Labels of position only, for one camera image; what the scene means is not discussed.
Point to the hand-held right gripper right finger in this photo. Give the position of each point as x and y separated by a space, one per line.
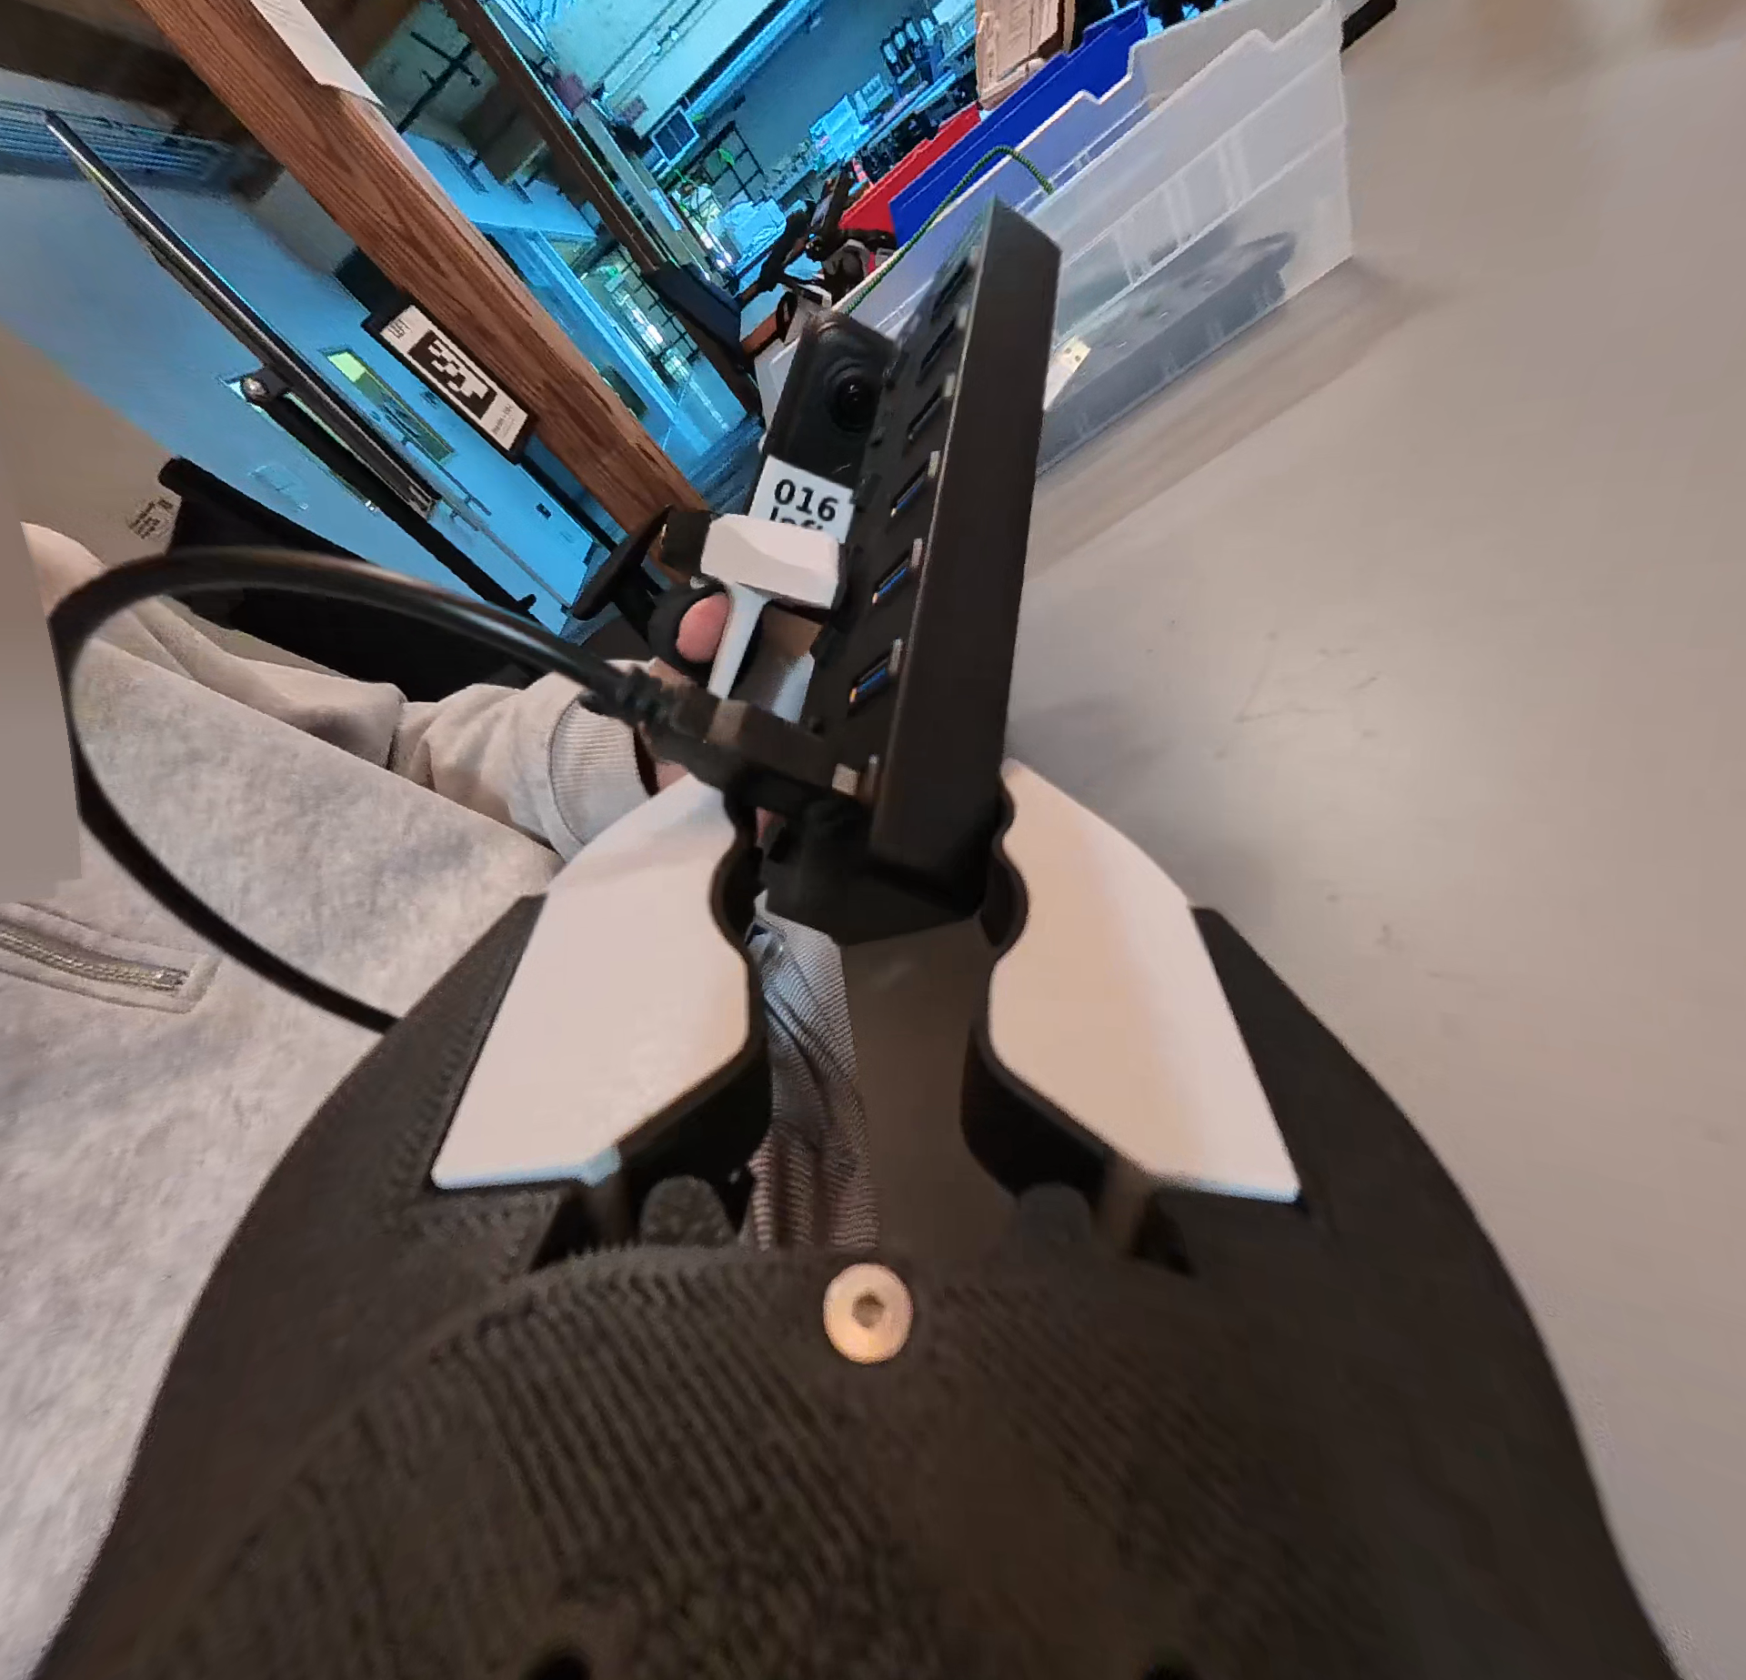
1132 999

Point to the clear plastic bin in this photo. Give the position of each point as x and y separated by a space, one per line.
1201 206

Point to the wooden beam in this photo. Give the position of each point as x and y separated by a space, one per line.
410 234

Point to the person's left hand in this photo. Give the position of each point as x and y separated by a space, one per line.
701 634

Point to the cardboard sheet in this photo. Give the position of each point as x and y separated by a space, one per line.
1023 10

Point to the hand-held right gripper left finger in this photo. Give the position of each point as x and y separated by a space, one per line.
614 999

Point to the blue plastic bin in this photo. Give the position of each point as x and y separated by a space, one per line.
1051 97

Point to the black white marker tag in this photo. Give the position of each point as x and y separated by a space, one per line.
458 370

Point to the black usb hub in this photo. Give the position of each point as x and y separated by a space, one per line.
956 548

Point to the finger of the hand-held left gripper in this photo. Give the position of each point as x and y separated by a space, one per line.
738 650
767 565

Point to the person's left forearm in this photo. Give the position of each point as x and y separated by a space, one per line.
547 754

